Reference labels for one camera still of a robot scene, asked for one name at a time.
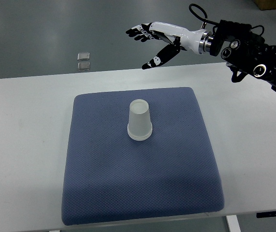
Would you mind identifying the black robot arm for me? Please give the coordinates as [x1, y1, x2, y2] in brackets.
[126, 20, 276, 92]

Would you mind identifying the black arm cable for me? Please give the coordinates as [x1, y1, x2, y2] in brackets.
[189, 3, 222, 29]

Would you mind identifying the brown cardboard box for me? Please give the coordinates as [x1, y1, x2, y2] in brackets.
[253, 0, 276, 10]

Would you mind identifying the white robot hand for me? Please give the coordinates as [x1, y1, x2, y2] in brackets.
[126, 22, 212, 70]

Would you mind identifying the white table leg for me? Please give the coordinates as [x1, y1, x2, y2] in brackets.
[226, 215, 241, 232]

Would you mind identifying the blue mesh cushion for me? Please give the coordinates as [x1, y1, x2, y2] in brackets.
[61, 87, 224, 226]

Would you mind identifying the upper metal floor plate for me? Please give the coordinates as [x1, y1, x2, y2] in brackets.
[77, 52, 90, 60]

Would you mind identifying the white paper cup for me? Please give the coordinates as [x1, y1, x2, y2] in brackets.
[128, 131, 152, 141]
[127, 99, 153, 136]

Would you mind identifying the black table control panel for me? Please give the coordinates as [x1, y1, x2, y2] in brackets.
[256, 211, 276, 218]

